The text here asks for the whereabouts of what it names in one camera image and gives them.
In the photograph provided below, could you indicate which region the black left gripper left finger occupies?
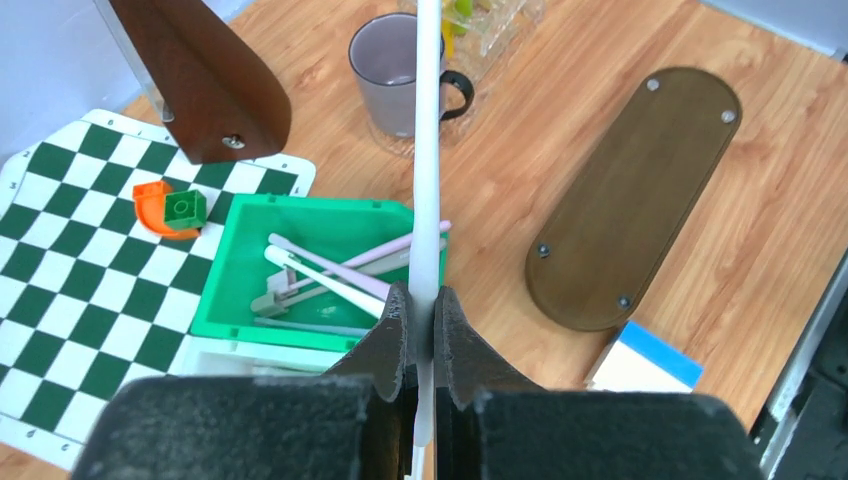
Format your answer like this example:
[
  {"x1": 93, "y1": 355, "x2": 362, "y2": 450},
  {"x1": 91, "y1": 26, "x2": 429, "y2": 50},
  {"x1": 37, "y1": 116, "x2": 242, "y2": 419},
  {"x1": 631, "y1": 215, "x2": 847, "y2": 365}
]
[{"x1": 72, "y1": 281, "x2": 415, "y2": 479}]

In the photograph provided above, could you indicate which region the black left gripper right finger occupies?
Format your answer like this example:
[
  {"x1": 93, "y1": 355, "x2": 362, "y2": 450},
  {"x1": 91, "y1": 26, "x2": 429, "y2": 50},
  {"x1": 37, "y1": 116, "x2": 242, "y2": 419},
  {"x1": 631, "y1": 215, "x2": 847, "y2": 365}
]
[{"x1": 434, "y1": 287, "x2": 762, "y2": 479}]

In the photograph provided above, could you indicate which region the white toothbrush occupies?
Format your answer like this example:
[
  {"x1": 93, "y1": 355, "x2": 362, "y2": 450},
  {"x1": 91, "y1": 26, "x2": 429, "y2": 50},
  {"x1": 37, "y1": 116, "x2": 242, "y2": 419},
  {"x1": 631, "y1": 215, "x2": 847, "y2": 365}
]
[
  {"x1": 408, "y1": 1, "x2": 442, "y2": 479},
  {"x1": 264, "y1": 245, "x2": 385, "y2": 318}
]

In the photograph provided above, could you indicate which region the purple mug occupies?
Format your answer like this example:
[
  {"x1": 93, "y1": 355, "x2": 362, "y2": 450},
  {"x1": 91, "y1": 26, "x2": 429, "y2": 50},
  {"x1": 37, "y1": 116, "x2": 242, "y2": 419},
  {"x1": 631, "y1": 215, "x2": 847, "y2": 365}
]
[{"x1": 348, "y1": 11, "x2": 476, "y2": 140}]

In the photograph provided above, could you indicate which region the yellow toothpaste tube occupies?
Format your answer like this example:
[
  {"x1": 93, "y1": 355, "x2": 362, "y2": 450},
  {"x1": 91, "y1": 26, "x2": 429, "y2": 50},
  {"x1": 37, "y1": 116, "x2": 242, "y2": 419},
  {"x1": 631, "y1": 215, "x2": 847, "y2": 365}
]
[{"x1": 441, "y1": 19, "x2": 465, "y2": 59}]

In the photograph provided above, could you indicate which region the grey toothbrush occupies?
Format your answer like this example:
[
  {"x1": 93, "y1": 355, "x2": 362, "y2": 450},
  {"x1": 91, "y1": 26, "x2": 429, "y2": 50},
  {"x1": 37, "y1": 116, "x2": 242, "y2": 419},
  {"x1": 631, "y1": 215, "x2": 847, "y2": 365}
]
[{"x1": 251, "y1": 234, "x2": 412, "y2": 318}]

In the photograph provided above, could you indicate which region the pink toothbrush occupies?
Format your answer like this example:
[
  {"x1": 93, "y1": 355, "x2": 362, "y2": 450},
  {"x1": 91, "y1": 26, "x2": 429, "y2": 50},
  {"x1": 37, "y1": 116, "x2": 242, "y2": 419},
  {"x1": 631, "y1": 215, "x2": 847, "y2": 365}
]
[
  {"x1": 266, "y1": 233, "x2": 412, "y2": 308},
  {"x1": 268, "y1": 233, "x2": 390, "y2": 300}
]

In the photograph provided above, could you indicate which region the dark wooden oval tray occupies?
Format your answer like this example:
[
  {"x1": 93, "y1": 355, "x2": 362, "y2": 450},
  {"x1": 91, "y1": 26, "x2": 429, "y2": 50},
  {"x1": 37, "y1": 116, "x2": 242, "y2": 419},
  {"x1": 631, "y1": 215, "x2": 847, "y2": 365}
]
[{"x1": 525, "y1": 66, "x2": 742, "y2": 331}]

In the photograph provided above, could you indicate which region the white blue toy brick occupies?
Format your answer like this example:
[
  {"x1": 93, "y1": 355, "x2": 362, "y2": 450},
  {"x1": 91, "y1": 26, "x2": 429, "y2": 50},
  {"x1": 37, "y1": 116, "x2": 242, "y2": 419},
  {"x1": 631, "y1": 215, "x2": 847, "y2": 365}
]
[{"x1": 585, "y1": 321, "x2": 703, "y2": 393}]

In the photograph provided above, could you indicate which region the white bin with toothpastes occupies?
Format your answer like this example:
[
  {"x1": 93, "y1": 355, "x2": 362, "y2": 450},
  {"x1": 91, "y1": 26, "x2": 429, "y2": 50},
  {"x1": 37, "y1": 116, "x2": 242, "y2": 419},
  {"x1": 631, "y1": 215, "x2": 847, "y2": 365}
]
[{"x1": 177, "y1": 337, "x2": 344, "y2": 376}]

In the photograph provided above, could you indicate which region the green plastic bin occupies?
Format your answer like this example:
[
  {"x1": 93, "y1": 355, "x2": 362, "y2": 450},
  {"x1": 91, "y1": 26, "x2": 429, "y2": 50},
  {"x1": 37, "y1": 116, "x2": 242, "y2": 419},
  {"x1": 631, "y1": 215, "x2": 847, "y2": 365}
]
[{"x1": 190, "y1": 193, "x2": 448, "y2": 354}]

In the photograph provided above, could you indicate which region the green toy block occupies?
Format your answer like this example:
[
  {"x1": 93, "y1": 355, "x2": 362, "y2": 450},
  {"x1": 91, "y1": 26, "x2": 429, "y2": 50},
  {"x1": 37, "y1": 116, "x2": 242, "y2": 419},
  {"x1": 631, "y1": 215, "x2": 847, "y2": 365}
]
[{"x1": 163, "y1": 190, "x2": 207, "y2": 230}]

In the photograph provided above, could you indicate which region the orange toy block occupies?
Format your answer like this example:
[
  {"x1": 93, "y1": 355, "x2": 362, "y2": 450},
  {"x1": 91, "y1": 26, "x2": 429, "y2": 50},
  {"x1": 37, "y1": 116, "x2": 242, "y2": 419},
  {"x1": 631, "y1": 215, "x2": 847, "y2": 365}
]
[{"x1": 132, "y1": 180, "x2": 201, "y2": 241}]

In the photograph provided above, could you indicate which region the green white chessboard mat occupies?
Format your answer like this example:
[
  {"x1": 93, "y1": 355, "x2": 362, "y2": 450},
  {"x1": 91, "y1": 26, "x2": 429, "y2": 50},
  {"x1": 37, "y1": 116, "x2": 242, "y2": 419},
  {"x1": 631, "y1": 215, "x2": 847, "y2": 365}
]
[{"x1": 1, "y1": 109, "x2": 316, "y2": 470}]

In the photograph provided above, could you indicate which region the brown wooden metronome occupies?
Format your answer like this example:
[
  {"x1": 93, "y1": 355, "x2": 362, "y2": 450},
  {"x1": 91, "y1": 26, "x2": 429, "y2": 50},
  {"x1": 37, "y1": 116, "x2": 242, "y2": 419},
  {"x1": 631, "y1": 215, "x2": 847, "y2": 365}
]
[{"x1": 96, "y1": 1, "x2": 292, "y2": 165}]

